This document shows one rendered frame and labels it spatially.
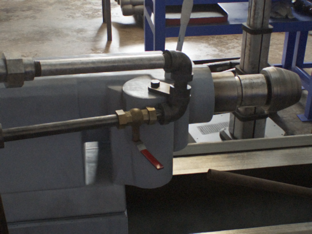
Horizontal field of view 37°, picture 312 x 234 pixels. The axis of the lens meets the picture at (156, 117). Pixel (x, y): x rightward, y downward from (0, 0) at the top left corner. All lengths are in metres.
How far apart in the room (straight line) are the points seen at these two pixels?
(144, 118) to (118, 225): 0.23
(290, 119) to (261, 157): 2.02
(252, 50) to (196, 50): 2.18
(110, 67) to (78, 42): 3.86
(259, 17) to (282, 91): 1.20
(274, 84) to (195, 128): 1.58
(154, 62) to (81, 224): 0.32
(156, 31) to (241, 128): 0.79
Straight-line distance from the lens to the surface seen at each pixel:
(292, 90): 0.93
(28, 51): 4.40
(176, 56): 0.70
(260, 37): 2.12
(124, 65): 0.67
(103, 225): 0.85
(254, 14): 2.09
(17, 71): 0.61
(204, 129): 2.47
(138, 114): 0.71
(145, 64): 0.68
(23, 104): 0.81
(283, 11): 2.94
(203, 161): 1.17
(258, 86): 0.91
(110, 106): 0.80
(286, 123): 3.16
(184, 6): 0.83
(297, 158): 1.23
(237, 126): 2.29
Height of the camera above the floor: 1.48
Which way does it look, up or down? 28 degrees down
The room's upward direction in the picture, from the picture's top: straight up
